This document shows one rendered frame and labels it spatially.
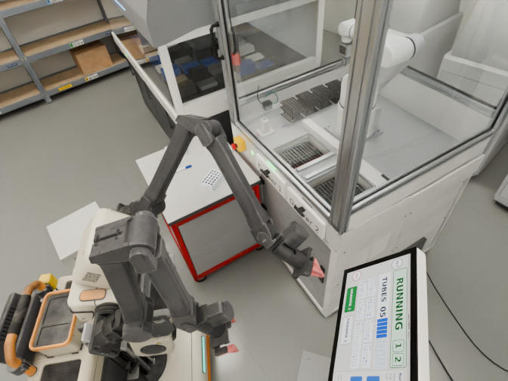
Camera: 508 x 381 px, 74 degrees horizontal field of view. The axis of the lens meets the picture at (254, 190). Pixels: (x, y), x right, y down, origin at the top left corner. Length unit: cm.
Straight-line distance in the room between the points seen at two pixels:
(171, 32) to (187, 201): 95
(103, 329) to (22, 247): 232
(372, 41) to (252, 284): 184
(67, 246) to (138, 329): 109
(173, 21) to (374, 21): 138
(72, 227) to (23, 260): 121
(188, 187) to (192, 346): 87
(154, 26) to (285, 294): 181
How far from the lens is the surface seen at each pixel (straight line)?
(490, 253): 290
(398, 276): 118
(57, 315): 161
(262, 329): 229
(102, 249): 72
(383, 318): 114
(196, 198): 192
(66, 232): 208
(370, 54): 97
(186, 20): 214
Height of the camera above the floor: 214
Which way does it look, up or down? 47 degrees down
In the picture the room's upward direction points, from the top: 7 degrees counter-clockwise
